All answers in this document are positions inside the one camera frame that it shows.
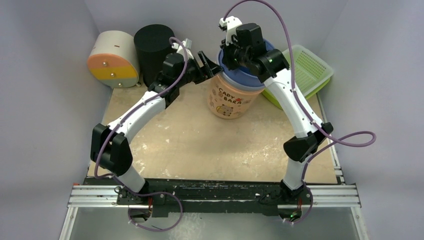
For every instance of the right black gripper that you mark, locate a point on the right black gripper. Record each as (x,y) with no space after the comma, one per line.
(232,55)

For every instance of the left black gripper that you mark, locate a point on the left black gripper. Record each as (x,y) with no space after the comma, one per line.
(209,69)

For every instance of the large blue bucket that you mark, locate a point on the large blue bucket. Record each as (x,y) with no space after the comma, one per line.
(241,75)

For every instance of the orange cartoon bucket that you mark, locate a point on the orange cartoon bucket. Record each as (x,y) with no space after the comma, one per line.
(226,101)

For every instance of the black ribbed bucket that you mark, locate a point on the black ribbed bucket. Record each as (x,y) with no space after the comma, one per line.
(152,46)

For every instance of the grey bucket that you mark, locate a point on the grey bucket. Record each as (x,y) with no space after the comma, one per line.
(240,86)

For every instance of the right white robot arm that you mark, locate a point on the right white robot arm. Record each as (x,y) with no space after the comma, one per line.
(309,130)

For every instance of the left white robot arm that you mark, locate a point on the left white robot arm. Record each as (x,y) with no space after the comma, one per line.
(110,144)

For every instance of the green white strainer basket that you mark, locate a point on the green white strainer basket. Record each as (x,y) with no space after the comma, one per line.
(311,72)

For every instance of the beige drum orange yellow face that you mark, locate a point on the beige drum orange yellow face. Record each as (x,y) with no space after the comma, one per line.
(113,60)

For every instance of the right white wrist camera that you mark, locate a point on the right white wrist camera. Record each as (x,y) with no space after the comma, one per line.
(229,25)

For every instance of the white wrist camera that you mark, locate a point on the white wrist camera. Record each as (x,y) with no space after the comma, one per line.
(229,25)
(186,44)

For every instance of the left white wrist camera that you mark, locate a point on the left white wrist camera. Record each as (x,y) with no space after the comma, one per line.
(186,44)

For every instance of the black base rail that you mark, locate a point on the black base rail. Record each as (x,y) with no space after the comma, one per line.
(165,196)

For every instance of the aluminium frame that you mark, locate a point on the aluminium frame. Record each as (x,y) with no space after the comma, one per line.
(187,141)

